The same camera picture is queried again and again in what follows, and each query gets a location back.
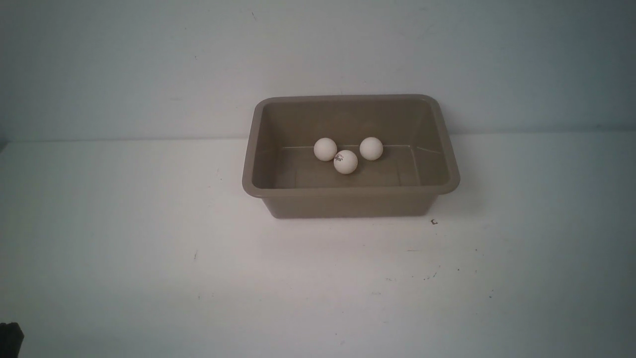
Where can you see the white ball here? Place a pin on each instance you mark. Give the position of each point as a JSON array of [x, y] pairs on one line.
[[345, 162], [371, 148], [325, 149]]

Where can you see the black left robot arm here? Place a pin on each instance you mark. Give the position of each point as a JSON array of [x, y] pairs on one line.
[[11, 338]]

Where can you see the brown plastic bin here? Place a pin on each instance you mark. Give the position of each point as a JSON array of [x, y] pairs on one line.
[[417, 166]]

